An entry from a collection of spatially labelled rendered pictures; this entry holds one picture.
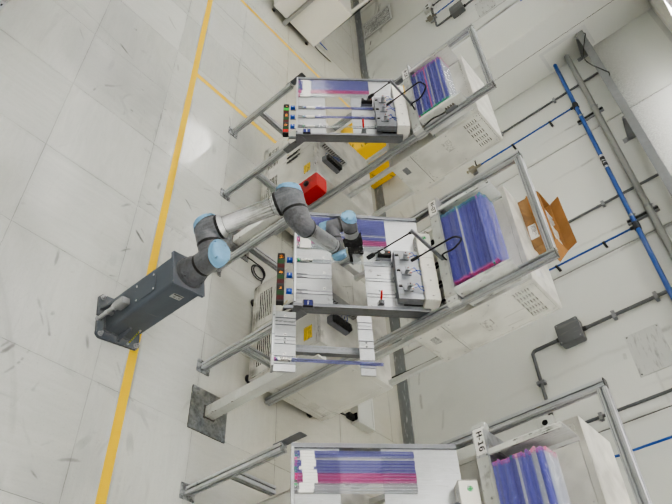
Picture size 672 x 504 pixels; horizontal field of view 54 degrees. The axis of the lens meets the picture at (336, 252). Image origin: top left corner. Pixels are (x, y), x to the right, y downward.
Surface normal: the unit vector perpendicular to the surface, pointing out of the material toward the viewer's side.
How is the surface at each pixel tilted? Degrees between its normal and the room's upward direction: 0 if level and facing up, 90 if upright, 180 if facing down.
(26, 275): 0
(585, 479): 90
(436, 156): 90
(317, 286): 43
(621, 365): 90
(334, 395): 90
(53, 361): 0
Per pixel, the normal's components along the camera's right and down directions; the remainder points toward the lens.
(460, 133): 0.04, 0.72
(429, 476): 0.09, -0.69
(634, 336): -0.65, -0.51
